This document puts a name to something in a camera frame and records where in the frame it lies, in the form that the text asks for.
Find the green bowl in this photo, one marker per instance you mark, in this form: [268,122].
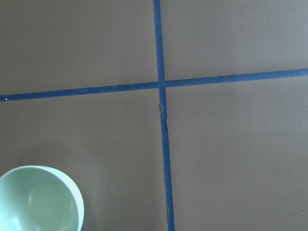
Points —
[39,198]

